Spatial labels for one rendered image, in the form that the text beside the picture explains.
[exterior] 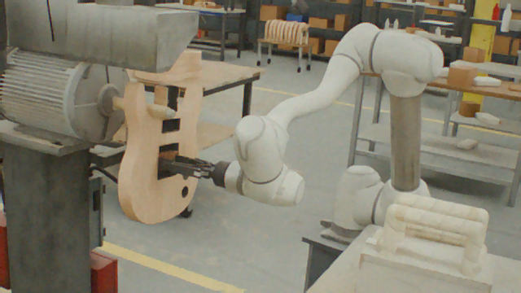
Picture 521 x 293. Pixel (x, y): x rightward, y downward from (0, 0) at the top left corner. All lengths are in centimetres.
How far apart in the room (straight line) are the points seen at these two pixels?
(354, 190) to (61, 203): 101
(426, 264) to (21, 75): 124
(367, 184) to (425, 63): 59
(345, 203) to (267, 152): 81
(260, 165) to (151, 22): 43
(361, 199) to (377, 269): 93
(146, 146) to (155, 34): 36
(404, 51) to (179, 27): 67
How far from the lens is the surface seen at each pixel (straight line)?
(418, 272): 126
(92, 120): 174
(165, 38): 147
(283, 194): 156
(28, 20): 186
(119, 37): 152
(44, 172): 188
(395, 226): 125
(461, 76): 500
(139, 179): 168
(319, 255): 229
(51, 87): 177
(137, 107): 163
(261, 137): 143
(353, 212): 222
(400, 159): 202
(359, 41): 187
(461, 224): 122
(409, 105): 190
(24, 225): 202
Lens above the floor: 164
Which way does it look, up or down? 17 degrees down
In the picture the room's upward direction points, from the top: 5 degrees clockwise
